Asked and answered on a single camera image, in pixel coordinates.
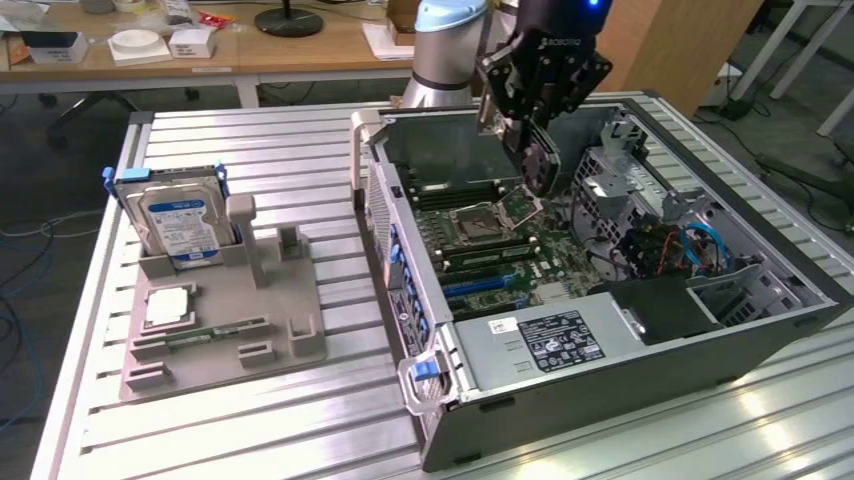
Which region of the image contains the white table frame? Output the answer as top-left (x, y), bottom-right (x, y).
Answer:
top-left (729, 0), bottom-right (854, 136)

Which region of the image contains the blue wire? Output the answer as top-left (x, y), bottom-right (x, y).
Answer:
top-left (685, 219), bottom-right (735, 276)

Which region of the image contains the grey parts rack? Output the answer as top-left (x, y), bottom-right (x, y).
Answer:
top-left (117, 192), bottom-right (329, 403)

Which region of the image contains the blue expansion slot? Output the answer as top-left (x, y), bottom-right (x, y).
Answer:
top-left (442, 273), bottom-right (505, 297)

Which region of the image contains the grey power supply unit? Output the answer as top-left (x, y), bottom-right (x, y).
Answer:
top-left (452, 292), bottom-right (648, 391)

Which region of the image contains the silver CPU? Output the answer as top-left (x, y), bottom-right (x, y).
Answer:
top-left (143, 288), bottom-right (191, 331)

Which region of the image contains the metal drive cage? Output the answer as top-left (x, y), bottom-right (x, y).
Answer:
top-left (685, 262), bottom-right (805, 329)

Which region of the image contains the small white labelled box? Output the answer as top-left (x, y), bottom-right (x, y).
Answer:
top-left (166, 27), bottom-right (218, 59)

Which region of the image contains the green motherboard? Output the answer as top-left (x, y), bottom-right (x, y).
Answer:
top-left (402, 169), bottom-right (618, 321)

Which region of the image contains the white round holder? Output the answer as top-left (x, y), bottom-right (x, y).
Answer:
top-left (106, 28), bottom-right (173, 67)

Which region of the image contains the open black PC case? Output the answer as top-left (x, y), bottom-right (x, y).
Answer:
top-left (349, 97), bottom-right (854, 474)

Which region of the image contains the metal disk bay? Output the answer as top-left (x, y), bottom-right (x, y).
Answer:
top-left (576, 112), bottom-right (668, 231)

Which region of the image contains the blue floor cable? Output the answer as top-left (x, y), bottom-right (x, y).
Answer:
top-left (0, 234), bottom-right (54, 431)

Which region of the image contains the black lamp base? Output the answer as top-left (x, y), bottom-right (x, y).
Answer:
top-left (253, 0), bottom-right (326, 39)

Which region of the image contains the graphics card with metal bracket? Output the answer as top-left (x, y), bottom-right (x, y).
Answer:
top-left (476, 92), bottom-right (565, 197)

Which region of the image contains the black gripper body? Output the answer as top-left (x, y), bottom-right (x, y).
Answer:
top-left (513, 0), bottom-right (613, 59)

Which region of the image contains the CPU socket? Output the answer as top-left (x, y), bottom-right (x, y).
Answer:
top-left (449, 202), bottom-right (512, 242)

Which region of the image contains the wooden cabinet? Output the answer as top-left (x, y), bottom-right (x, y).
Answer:
top-left (585, 0), bottom-right (765, 116)

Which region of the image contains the brown cardboard box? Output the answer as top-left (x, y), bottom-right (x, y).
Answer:
top-left (385, 0), bottom-right (421, 46)

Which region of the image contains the hard disk in blue caddy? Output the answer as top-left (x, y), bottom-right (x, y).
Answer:
top-left (99, 162), bottom-right (232, 274)

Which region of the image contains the metal socket cover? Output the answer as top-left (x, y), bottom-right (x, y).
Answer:
top-left (496, 185), bottom-right (542, 226)

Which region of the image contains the black RAM stick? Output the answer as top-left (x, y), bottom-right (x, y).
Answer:
top-left (438, 239), bottom-right (538, 269)

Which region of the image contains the green RAM stick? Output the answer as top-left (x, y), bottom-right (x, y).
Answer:
top-left (162, 322), bottom-right (245, 347)

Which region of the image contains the red packet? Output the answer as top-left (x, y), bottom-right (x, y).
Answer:
top-left (197, 12), bottom-right (238, 32)

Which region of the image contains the white box with dark lid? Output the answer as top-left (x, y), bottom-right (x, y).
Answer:
top-left (18, 30), bottom-right (89, 65)

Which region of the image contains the black chair base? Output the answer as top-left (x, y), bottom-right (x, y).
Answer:
top-left (38, 92), bottom-right (138, 149)

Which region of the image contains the wooden desk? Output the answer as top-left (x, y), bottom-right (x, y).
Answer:
top-left (0, 0), bottom-right (601, 109)

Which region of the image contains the white paper stack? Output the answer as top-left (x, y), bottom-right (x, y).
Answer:
top-left (361, 22), bottom-right (418, 61)

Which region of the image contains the red wire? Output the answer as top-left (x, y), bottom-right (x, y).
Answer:
top-left (656, 227), bottom-right (688, 274)

